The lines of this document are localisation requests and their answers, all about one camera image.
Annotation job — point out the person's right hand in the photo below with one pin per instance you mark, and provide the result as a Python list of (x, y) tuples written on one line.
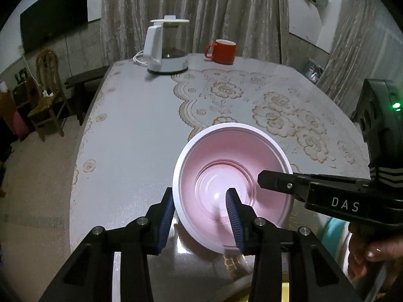
[(377, 251)]

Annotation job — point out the white electric kettle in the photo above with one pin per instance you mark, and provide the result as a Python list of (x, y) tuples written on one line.
[(157, 53)]

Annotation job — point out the beige curtain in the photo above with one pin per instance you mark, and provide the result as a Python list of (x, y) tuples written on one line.
[(195, 6), (355, 53)]

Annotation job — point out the silver bag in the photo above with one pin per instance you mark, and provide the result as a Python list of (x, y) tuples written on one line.
[(313, 70)]

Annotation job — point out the red bowl with pink inside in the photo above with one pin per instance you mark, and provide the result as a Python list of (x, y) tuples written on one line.
[(220, 163)]

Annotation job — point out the pink round object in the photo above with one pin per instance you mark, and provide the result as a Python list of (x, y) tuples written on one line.
[(18, 124)]

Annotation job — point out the white charger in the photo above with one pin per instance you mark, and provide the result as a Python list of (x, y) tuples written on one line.
[(47, 93)]

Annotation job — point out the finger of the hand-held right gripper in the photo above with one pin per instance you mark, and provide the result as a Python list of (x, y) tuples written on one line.
[(277, 182)]

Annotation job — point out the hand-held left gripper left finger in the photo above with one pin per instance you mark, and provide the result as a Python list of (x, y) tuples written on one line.
[(166, 223)]

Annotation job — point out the black television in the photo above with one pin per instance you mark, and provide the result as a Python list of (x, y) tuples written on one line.
[(53, 15)]

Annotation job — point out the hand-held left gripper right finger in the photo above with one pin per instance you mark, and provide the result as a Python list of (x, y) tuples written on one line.
[(234, 223)]

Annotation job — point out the red mug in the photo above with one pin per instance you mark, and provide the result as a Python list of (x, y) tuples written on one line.
[(223, 52)]

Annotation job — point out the dark wooden bench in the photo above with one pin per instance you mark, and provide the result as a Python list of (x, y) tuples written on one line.
[(85, 80)]

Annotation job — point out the wooden chair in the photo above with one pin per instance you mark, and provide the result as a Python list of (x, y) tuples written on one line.
[(47, 107)]

